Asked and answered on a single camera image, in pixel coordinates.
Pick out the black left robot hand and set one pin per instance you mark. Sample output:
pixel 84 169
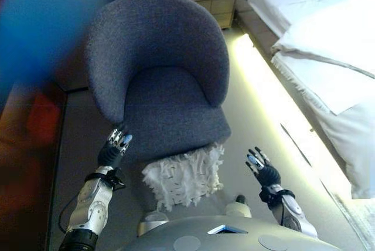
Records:
pixel 110 157

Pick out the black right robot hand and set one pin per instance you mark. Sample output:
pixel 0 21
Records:
pixel 268 174

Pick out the white fringed cushion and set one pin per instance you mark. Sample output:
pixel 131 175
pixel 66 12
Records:
pixel 187 177

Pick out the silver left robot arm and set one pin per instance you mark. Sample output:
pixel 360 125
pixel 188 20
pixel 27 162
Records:
pixel 93 204

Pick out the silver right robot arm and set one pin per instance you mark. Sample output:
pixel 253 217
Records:
pixel 293 210

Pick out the silver right robot leg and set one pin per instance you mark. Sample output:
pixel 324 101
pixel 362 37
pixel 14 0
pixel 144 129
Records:
pixel 238 208

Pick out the silver robot leg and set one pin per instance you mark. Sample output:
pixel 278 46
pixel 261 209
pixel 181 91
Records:
pixel 238 208
pixel 152 221

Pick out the silver robot torso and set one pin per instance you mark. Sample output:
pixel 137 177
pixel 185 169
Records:
pixel 228 239

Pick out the silver left robot leg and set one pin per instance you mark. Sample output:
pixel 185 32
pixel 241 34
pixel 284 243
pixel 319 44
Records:
pixel 152 221

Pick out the grey fabric tub armchair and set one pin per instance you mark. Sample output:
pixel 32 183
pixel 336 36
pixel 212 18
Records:
pixel 164 57

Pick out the white duvet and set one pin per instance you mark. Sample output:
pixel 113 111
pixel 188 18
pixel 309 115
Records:
pixel 328 34

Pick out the white mattress sheet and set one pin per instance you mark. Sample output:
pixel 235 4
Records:
pixel 266 7

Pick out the light wooden nightstand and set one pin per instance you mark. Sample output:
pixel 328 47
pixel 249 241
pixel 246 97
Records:
pixel 216 4

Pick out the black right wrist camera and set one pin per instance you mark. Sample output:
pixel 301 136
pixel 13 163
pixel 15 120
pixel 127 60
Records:
pixel 268 195

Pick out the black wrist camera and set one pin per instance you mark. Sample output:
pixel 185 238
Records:
pixel 115 179
pixel 268 195

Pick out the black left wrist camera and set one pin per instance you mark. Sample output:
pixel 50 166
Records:
pixel 115 179

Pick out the beige upholstered bed frame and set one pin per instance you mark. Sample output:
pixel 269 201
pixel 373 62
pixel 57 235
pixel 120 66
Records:
pixel 257 28

